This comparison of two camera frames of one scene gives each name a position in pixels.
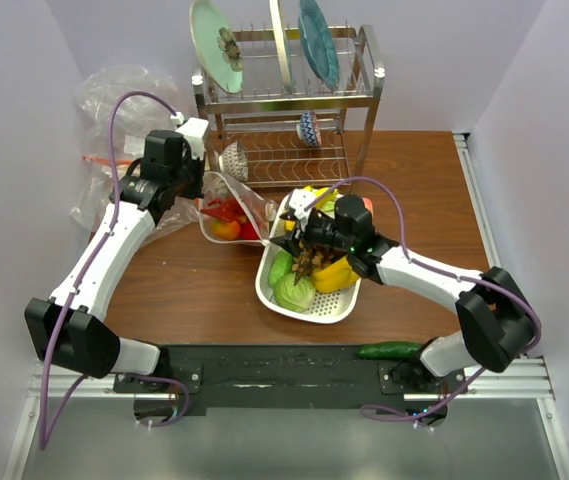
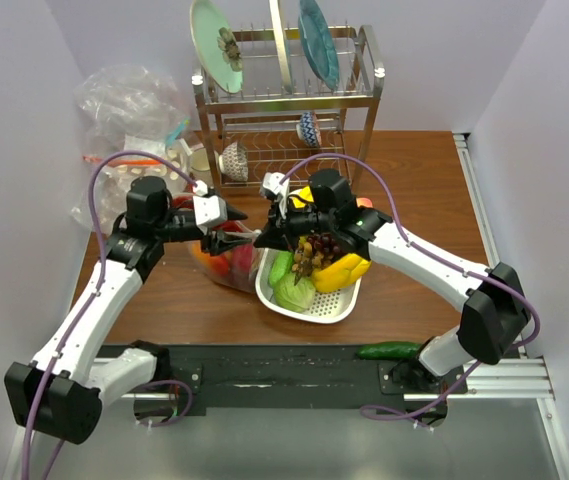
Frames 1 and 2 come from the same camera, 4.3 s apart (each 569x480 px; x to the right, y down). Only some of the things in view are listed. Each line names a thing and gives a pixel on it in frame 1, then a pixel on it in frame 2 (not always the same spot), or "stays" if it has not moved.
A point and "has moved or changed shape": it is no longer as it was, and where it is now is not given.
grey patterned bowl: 233,161 stays
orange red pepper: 226,230 has moved or changed shape
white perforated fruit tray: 325,307 stays
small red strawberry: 248,232 → 242,257
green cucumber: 388,350 stays
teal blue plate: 317,44 stays
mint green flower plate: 216,46 stays
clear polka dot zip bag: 230,212 → 235,266
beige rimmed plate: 282,46 stays
